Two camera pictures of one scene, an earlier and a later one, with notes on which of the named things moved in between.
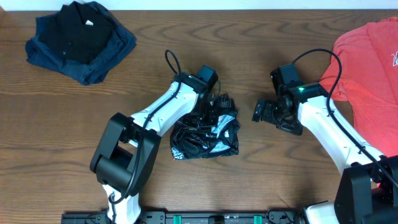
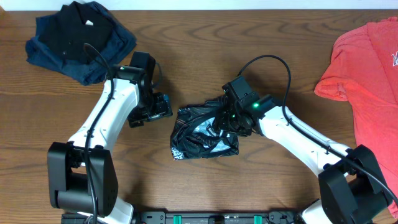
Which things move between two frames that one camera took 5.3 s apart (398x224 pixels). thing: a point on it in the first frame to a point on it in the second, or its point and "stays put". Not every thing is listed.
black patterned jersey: x=194 y=137 stays put
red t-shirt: x=369 y=53 stays put
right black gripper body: x=273 y=114 to x=229 y=121
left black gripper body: x=205 y=117 to x=152 y=108
